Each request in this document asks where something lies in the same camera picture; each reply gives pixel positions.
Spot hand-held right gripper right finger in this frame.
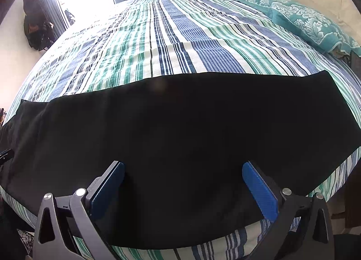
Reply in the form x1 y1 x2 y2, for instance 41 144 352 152
242 161 335 260

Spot black pants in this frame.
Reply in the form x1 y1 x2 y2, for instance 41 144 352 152
0 71 361 250

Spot striped bed sheet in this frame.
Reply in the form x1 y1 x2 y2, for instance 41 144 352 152
0 0 361 260

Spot teal patterned pillow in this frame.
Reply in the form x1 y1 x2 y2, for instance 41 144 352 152
265 0 361 58

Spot striped blue curtain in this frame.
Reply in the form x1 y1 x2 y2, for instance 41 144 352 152
30 0 71 31

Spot hanging dark clothes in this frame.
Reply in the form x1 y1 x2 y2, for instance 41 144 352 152
23 0 55 51

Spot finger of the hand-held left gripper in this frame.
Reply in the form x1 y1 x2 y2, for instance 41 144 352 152
0 149 14 168

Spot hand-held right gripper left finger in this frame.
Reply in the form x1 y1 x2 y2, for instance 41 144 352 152
33 161 126 260

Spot black jacket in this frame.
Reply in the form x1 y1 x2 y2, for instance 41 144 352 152
0 192 36 260

